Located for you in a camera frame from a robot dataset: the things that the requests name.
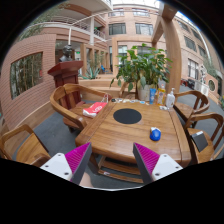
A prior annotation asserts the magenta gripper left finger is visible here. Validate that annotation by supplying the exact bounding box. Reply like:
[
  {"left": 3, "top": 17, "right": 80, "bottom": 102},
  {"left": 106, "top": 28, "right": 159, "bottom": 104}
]
[{"left": 41, "top": 143, "right": 92, "bottom": 185}]

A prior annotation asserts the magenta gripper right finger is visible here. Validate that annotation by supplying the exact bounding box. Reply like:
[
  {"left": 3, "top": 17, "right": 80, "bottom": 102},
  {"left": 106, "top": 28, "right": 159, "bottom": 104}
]
[{"left": 133, "top": 143, "right": 182, "bottom": 184}]

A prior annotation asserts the blue computer mouse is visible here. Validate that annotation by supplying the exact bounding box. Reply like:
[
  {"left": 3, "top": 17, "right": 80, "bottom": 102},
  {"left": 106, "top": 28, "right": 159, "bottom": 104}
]
[{"left": 150, "top": 127, "right": 161, "bottom": 141}]

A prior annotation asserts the round black mouse pad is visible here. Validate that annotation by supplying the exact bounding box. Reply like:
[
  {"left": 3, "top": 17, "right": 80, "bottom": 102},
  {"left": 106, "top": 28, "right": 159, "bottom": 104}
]
[{"left": 113, "top": 108, "right": 142, "bottom": 124}]

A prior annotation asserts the square wooden table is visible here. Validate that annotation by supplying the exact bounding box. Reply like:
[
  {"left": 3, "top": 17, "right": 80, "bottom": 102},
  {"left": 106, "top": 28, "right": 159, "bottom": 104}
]
[{"left": 75, "top": 102, "right": 191, "bottom": 183}]

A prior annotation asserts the wooden armchair near left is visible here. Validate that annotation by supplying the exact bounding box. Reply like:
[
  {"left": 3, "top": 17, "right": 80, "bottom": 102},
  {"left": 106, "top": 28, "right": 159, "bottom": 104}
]
[{"left": 0, "top": 124, "right": 50, "bottom": 167}]

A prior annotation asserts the wooden armchair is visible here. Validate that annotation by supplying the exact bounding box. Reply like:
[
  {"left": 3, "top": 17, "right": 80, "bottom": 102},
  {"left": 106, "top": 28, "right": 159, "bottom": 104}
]
[
  {"left": 174, "top": 90, "right": 210, "bottom": 125},
  {"left": 0, "top": 124, "right": 50, "bottom": 167},
  {"left": 50, "top": 83, "right": 112, "bottom": 130},
  {"left": 184, "top": 112, "right": 224, "bottom": 164}
]

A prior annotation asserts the black tablet on chair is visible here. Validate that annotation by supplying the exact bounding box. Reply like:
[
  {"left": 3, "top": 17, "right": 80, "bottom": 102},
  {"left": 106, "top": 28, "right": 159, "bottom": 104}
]
[{"left": 191, "top": 131, "right": 208, "bottom": 152}]

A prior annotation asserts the red and white bag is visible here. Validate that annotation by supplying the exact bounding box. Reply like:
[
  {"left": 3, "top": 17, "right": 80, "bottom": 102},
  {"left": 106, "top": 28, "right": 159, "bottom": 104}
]
[{"left": 83, "top": 102, "right": 107, "bottom": 118}]

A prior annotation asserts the wooden armchair far left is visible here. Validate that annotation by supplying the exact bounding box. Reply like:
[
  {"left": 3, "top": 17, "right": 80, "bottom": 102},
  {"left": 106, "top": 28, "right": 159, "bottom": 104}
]
[{"left": 50, "top": 83, "right": 112, "bottom": 130}]

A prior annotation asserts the clear pump sanitizer bottle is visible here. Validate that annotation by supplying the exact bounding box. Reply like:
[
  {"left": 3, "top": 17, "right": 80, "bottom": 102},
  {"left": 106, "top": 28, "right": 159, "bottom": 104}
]
[{"left": 166, "top": 89, "right": 175, "bottom": 108}]

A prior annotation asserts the wooden armchair far right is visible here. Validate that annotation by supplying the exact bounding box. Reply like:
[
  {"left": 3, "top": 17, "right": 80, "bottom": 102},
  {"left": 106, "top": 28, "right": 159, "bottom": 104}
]
[{"left": 174, "top": 90, "right": 210, "bottom": 125}]

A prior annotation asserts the wooden armchair near right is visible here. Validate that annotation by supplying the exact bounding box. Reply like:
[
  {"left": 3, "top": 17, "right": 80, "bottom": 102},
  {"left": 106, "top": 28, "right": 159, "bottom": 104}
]
[{"left": 184, "top": 112, "right": 224, "bottom": 164}]

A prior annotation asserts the blue tube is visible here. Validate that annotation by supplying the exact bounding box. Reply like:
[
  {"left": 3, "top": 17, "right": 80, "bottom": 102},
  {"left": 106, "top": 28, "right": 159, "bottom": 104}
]
[{"left": 149, "top": 88, "right": 156, "bottom": 104}]

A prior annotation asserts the yellow bottle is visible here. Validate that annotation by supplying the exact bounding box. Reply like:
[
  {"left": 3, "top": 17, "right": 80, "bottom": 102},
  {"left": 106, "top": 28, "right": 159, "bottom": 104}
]
[{"left": 157, "top": 84, "right": 166, "bottom": 105}]

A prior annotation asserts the green potted plant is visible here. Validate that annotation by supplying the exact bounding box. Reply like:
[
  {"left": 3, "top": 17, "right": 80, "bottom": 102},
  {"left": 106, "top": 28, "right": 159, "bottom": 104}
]
[{"left": 111, "top": 46, "right": 173, "bottom": 95}]

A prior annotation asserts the dark bronze bust statue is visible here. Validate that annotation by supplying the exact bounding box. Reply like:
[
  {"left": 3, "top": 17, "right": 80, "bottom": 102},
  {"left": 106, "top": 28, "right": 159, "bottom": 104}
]
[{"left": 59, "top": 45, "right": 72, "bottom": 62}]

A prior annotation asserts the wooden pillar beam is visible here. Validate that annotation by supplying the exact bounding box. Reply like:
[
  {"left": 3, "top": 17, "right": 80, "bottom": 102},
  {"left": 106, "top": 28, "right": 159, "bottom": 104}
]
[{"left": 151, "top": 2, "right": 182, "bottom": 92}]

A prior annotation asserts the dark red wooden pedestal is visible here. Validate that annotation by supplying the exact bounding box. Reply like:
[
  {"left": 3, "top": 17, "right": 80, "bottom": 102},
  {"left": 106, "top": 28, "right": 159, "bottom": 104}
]
[{"left": 47, "top": 60, "right": 85, "bottom": 110}]

